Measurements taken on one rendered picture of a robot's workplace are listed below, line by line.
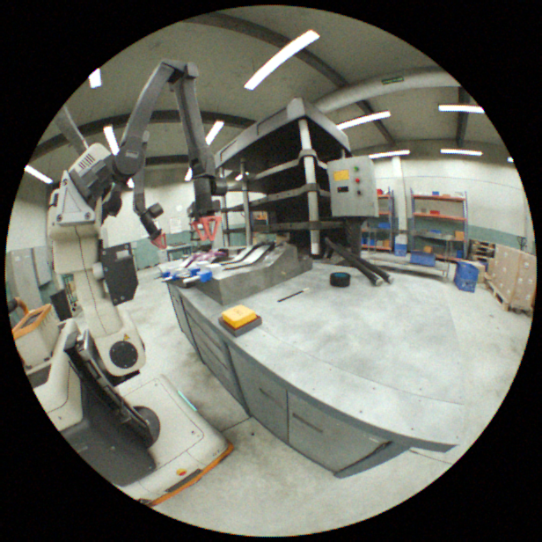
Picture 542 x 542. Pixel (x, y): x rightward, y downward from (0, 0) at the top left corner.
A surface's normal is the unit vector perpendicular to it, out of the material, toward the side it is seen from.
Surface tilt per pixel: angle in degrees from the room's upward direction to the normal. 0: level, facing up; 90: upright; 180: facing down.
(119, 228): 90
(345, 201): 90
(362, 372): 0
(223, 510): 0
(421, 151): 90
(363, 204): 90
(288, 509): 1
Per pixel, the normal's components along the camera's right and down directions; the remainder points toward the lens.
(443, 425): -0.08, -0.96
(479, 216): -0.80, 0.22
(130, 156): 0.87, 0.18
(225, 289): 0.69, 0.14
